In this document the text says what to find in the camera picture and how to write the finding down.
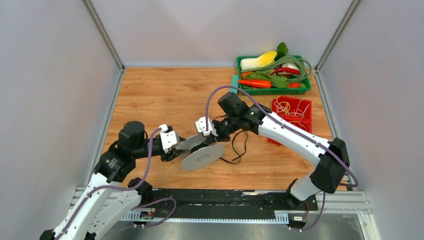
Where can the green toy lettuce leaf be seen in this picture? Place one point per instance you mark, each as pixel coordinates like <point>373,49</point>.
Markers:
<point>279,82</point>

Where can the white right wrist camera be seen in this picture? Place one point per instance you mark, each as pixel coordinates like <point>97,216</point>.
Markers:
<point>205,126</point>

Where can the green toy long beans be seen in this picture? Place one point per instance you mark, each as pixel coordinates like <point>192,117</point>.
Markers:
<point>293,69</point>

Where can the white perforated cable spool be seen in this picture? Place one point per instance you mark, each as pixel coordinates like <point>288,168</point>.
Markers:
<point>197,155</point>

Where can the white toy mushroom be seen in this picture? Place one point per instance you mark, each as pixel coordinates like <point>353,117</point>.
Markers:
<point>290,65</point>

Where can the red plastic cable bin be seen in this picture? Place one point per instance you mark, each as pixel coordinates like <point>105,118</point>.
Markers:
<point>296,111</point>

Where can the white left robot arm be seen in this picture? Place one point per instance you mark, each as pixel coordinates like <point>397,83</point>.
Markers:
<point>104,201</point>

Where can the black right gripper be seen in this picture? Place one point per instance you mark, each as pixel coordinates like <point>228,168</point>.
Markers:
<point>219,137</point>

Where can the teal rectangular box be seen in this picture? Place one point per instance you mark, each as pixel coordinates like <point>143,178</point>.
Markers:
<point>234,83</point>

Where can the green toy leafy sprig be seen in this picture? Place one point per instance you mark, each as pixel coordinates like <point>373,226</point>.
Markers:
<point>281,51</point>

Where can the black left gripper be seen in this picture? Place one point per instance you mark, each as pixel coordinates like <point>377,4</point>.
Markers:
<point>171,154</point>

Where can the small orange toy carrot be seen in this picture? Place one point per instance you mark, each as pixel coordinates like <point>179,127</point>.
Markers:
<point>295,85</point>

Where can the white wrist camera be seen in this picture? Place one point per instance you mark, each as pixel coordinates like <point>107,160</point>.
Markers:
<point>168,137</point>
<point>205,126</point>

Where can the toy napa cabbage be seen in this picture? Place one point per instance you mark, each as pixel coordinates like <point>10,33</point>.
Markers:
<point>258,62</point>

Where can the red toy chili pepper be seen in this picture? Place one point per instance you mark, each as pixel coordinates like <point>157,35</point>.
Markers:
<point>286,70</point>

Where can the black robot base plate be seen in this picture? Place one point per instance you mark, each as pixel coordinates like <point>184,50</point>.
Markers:
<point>221,204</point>

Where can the green plastic vegetable tray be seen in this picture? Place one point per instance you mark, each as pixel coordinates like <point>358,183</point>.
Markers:
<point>251,90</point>

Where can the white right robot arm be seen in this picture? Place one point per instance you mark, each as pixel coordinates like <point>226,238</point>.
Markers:
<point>329,157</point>

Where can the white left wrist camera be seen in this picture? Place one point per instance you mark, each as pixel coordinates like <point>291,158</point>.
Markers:
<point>168,137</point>

